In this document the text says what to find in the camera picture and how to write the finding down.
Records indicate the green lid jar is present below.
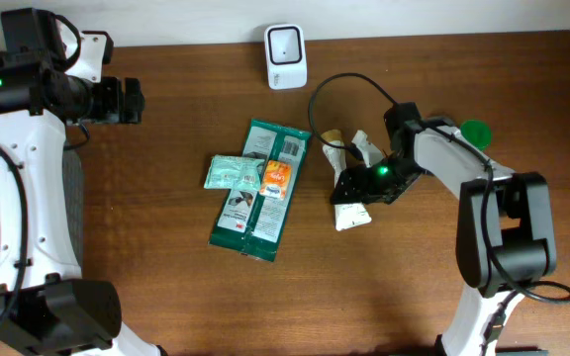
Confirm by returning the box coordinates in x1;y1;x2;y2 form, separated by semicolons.
460;120;492;151

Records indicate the green 3M package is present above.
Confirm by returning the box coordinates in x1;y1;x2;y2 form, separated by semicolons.
209;119;311;262

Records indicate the light green sachet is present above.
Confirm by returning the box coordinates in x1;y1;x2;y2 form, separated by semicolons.
204;155;264;191

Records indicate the white cream tube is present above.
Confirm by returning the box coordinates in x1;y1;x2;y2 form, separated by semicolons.
321;130;372;231

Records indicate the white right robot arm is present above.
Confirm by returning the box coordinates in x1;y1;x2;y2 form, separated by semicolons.
331;102;557;355

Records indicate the white barcode scanner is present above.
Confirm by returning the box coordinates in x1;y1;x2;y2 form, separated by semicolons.
263;24;308;90

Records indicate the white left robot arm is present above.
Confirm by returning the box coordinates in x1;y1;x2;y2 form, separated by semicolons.
0;8;162;355

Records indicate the orange small packet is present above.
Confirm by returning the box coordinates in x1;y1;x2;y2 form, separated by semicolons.
259;160;293;200

